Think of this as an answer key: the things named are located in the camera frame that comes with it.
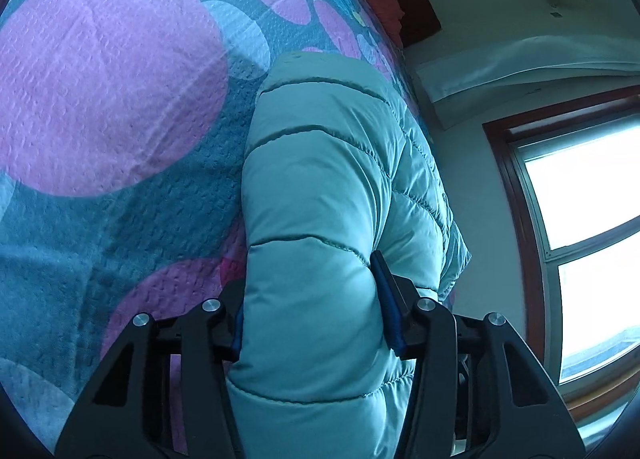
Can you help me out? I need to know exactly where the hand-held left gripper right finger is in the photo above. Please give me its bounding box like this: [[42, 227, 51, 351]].
[[370, 250, 586, 459]]

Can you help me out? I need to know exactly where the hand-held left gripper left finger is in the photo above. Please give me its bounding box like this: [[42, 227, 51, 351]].
[[55, 281, 248, 459]]

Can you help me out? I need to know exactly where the green puffer jacket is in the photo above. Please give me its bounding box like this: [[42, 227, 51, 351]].
[[225, 50, 473, 459]]

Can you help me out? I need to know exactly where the wooden-framed window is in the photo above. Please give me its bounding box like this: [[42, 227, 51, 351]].
[[482, 86, 640, 425]]

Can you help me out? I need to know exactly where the white curtain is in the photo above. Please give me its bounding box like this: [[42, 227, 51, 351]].
[[415, 31, 640, 130]]

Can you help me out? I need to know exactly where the circle-printed bedspread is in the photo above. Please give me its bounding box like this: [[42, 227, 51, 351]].
[[0, 0, 431, 459]]

